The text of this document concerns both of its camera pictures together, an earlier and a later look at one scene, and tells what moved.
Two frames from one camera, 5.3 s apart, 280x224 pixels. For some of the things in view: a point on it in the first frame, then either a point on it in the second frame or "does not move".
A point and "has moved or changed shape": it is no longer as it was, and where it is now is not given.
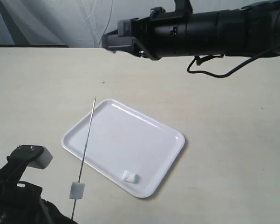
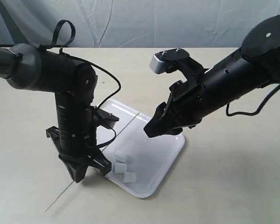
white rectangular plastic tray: [133, 149] does not move
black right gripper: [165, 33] to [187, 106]
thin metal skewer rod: [90, 127] has moved or changed shape
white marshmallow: [129, 177] does not move
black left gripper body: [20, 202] to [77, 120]
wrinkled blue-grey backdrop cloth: [76, 23] does not move
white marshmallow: [77, 190] to [120, 156]
